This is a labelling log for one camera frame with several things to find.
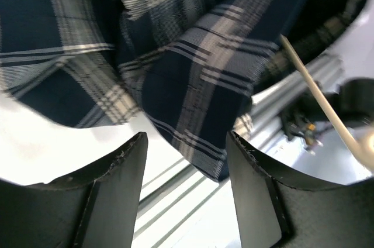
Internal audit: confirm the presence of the navy plaid skirt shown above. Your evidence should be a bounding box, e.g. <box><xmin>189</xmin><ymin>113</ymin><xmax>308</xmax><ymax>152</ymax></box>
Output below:
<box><xmin>0</xmin><ymin>0</ymin><xmax>366</xmax><ymax>183</ymax></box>

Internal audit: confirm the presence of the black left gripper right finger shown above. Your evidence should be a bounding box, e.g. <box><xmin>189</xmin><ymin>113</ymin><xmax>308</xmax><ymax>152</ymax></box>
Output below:
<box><xmin>226</xmin><ymin>132</ymin><xmax>373</xmax><ymax>248</ymax></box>

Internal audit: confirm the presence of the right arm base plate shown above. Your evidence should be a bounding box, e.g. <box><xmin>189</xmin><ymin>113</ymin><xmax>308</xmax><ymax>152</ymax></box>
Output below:
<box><xmin>280</xmin><ymin>78</ymin><xmax>373</xmax><ymax>151</ymax></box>

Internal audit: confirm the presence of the aluminium mounting rail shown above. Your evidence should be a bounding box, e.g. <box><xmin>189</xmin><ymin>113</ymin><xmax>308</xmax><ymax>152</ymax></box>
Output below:
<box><xmin>133</xmin><ymin>51</ymin><xmax>345</xmax><ymax>248</ymax></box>

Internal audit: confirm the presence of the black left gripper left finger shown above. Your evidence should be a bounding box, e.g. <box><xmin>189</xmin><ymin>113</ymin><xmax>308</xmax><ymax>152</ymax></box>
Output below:
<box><xmin>1</xmin><ymin>132</ymin><xmax>148</xmax><ymax>247</ymax></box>

